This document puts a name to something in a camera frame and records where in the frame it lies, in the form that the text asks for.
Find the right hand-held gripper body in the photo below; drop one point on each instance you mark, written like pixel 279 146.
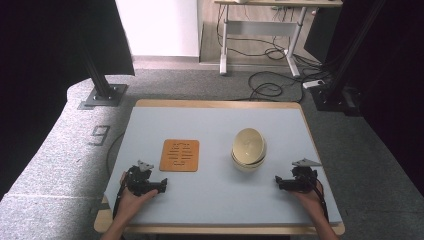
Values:
pixel 302 178

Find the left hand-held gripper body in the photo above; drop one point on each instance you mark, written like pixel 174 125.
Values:
pixel 138 182

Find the person's left hand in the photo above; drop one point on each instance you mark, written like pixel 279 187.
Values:
pixel 131 203

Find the person's right hand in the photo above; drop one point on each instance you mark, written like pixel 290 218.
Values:
pixel 310 201

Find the orange wooden trivet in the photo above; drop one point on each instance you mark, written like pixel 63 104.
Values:
pixel 180 155

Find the cream ceramic bowl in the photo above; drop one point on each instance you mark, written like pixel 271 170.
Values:
pixel 248 146
pixel 248 167

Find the pale blue table mat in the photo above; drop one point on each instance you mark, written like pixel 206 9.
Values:
pixel 213 196

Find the wooden table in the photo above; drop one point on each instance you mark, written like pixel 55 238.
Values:
pixel 213 103

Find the white power strip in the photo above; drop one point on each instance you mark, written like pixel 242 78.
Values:
pixel 313 84

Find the black metal stand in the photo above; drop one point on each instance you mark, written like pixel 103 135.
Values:
pixel 343 73
pixel 101 86

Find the black curtain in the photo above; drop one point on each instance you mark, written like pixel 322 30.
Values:
pixel 43 66
pixel 396 83

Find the white height-adjustable desk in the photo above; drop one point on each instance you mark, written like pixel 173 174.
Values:
pixel 260 28

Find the white panel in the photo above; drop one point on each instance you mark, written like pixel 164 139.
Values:
pixel 156 26

